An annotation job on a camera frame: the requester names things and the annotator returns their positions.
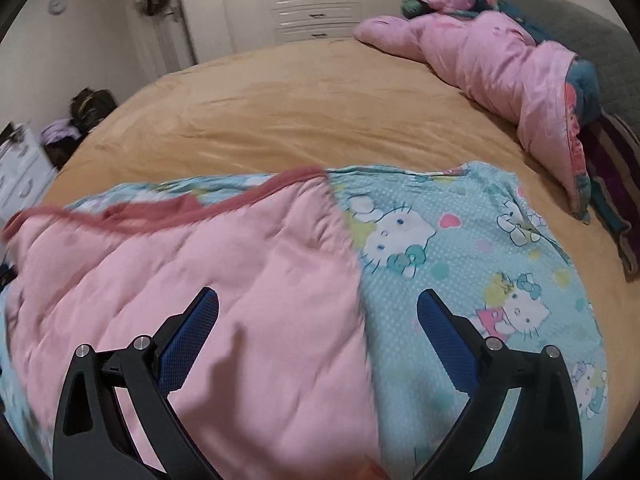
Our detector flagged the dark brown bag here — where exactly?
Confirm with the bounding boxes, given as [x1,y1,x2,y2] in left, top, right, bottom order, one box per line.
[45,140,86,168]

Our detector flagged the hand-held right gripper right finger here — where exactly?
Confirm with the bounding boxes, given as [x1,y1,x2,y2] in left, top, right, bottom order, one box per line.
[416,288,586,480]

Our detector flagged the dark handbag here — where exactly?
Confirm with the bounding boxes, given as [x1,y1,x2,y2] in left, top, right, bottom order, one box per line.
[70,88,118,133]

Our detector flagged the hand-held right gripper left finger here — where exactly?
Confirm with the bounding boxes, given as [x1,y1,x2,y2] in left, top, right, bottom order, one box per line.
[52,286,221,480]

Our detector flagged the dark striped clothing pile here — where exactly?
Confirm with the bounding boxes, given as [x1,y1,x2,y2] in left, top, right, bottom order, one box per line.
[582,112,640,281]

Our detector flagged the grey padded headboard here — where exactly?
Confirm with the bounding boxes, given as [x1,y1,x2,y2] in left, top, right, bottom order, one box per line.
[470,0,640,136]

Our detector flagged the bed with tan sheet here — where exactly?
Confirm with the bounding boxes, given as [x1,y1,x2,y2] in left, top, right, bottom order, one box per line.
[37,35,640,461]

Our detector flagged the pink quilted jacket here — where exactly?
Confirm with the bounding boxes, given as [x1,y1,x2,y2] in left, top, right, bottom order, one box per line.
[2,165,381,480]

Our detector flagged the blue cartoon printed blanket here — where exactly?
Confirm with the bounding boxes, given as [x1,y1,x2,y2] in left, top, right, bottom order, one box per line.
[0,160,608,480]

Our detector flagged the purple clothes pile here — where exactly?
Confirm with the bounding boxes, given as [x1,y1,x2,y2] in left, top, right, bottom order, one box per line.
[40,118,81,146]

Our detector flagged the pink duvet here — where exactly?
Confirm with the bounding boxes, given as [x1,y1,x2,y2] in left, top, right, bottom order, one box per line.
[352,0,593,221]

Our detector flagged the small dark object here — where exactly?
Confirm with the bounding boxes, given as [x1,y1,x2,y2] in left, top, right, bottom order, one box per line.
[0,122,31,146]

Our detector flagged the white dresser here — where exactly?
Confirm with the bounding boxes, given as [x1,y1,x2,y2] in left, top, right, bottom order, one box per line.
[0,121,58,221]

